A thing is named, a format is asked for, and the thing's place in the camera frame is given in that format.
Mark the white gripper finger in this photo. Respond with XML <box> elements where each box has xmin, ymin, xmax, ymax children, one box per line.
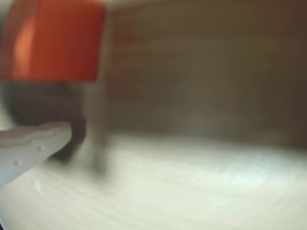
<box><xmin>0</xmin><ymin>121</ymin><xmax>73</xmax><ymax>187</ymax></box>

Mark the orange cube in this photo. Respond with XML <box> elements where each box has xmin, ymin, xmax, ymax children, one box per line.
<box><xmin>0</xmin><ymin>0</ymin><xmax>108</xmax><ymax>84</ymax></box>

